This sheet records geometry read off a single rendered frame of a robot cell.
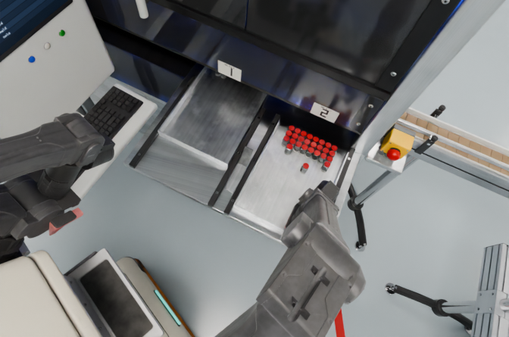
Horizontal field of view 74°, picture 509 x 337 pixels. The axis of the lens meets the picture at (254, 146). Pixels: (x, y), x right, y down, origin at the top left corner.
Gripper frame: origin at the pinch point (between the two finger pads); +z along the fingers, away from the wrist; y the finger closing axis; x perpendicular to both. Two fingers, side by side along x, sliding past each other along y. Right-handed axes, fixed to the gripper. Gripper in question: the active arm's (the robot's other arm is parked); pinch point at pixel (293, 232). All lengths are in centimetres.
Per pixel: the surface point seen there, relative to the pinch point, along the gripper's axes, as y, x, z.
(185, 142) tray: 10.2, 43.4, -0.9
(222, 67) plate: 35, 44, -14
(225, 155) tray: 13.9, 30.4, 2.1
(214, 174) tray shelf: 6.4, 30.3, 2.9
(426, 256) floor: 54, -82, 87
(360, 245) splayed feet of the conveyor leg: 40, -44, 82
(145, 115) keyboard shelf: 18, 66, 10
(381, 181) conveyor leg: 54, -31, 37
